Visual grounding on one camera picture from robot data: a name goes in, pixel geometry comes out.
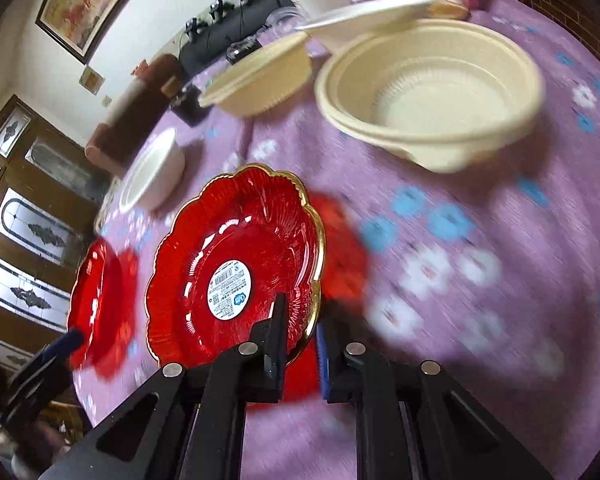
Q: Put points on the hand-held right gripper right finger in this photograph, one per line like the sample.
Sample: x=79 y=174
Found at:
x=322 y=365

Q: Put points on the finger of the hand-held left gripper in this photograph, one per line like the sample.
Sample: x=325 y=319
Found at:
x=70 y=338

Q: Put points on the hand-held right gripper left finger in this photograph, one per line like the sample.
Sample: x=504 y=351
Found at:
x=275 y=360

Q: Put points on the red gold-rimmed plate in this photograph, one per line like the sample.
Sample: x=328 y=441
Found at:
x=92 y=300

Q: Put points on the small white bowl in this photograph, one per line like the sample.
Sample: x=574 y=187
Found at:
x=155 y=175

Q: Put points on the large beige plastic bowl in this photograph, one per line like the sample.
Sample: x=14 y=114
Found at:
x=430 y=100

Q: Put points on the wide white bowl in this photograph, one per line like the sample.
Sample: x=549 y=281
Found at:
x=360 y=22

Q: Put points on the wooden door with glass panels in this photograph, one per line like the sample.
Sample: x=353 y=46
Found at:
x=30 y=220

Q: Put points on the purple floral tablecloth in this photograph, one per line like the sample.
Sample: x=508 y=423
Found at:
x=480 y=260

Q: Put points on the brown armchair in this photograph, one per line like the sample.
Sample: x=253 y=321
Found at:
x=130 y=115

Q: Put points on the framed horse painting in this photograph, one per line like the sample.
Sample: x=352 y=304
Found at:
x=85 y=5

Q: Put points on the black leather sofa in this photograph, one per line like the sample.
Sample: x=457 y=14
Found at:
x=230 y=25

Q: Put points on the clear plastic lid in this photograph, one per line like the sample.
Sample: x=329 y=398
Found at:
x=282 y=17

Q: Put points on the small wall plaque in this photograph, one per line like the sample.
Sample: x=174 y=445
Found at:
x=91 y=80

